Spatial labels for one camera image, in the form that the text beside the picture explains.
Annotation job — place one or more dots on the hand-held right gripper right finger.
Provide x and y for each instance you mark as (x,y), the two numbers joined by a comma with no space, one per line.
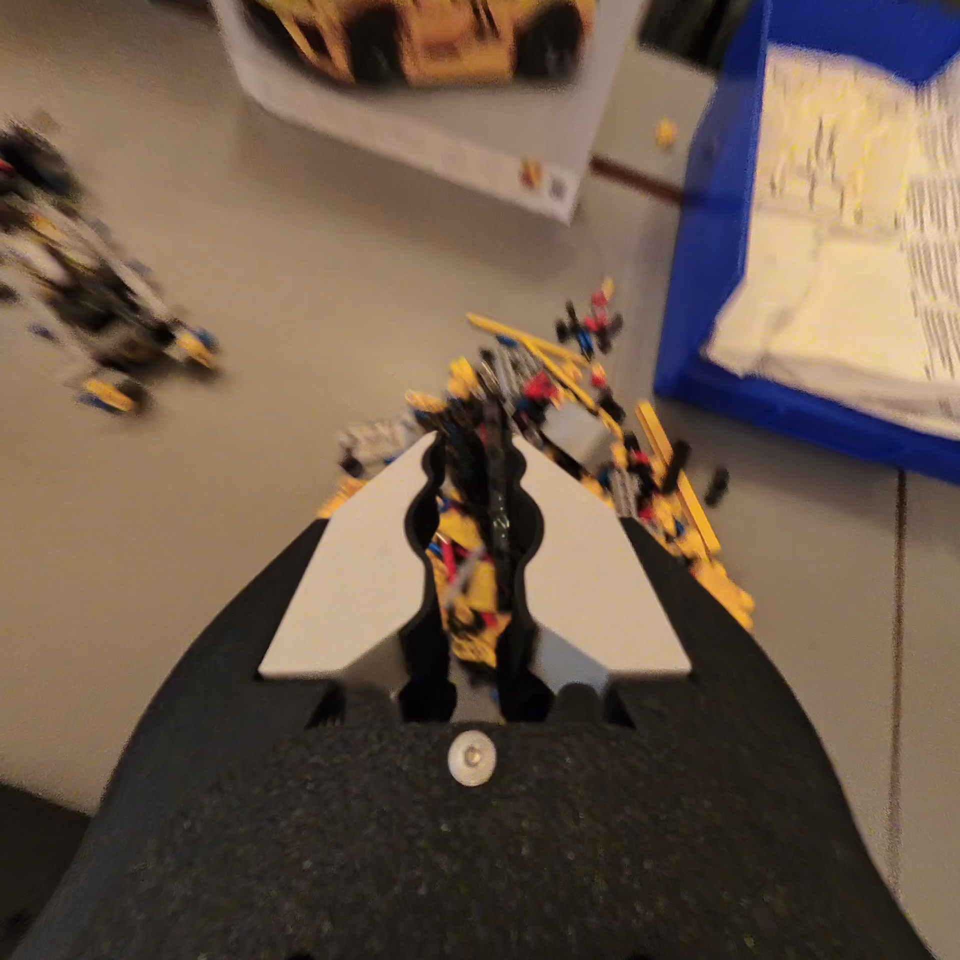
(592,600)

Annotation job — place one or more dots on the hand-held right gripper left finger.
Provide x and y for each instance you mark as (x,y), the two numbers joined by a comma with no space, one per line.
(352,585)

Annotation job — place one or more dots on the pile of toy brick pieces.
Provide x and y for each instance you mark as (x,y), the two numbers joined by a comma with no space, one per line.
(540,386)

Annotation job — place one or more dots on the toy car chassis assembly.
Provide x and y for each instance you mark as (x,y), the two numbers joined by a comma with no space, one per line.
(97,300)

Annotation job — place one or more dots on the grey desk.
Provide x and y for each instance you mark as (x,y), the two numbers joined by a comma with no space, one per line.
(337,300)

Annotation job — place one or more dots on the black connector brick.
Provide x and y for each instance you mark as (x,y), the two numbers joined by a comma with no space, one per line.
(718,485)

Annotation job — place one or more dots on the blue plastic bin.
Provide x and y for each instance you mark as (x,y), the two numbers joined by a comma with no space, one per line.
(712,262)

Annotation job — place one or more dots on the brown strip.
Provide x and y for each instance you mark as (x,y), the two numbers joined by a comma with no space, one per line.
(637,178)

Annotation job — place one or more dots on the Lego instruction booklet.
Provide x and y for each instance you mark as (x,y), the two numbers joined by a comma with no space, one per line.
(420,127)

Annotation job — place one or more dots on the small yellow brick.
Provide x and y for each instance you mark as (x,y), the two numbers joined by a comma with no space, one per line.
(665,133)

